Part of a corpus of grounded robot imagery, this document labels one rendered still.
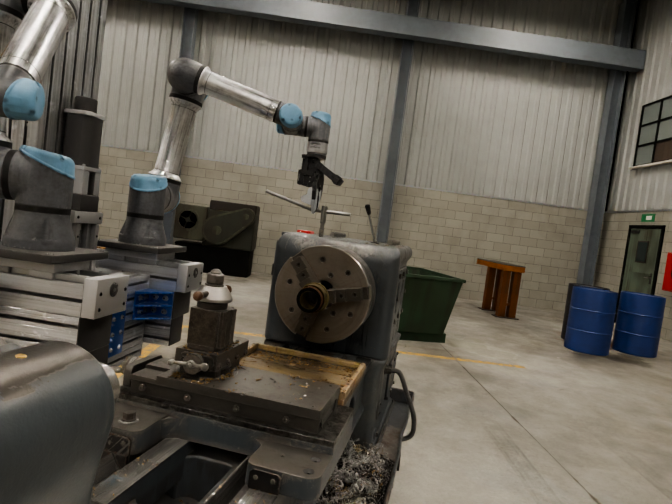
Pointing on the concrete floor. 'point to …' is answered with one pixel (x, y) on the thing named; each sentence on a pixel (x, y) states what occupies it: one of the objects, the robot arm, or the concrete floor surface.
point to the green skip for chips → (427, 304)
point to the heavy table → (501, 287)
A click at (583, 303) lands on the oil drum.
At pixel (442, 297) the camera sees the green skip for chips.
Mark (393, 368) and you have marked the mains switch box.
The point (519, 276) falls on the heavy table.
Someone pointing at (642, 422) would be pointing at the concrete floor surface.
